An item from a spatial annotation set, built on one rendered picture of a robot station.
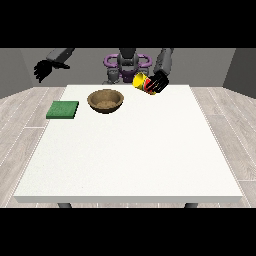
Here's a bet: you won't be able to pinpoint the green square pad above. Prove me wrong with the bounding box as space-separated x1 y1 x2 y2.
45 100 80 120

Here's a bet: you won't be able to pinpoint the brown wooden bowl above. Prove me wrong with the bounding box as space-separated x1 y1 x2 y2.
86 88 125 115

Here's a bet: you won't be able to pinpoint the grey robot trunk purple rings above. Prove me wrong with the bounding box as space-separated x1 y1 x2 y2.
101 48 154 86

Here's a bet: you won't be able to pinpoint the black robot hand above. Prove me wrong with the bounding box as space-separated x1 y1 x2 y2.
145 69 170 94
33 59 71 84

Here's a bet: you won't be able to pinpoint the yellow cup with melon print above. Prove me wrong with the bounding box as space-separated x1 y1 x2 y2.
132 71 158 96

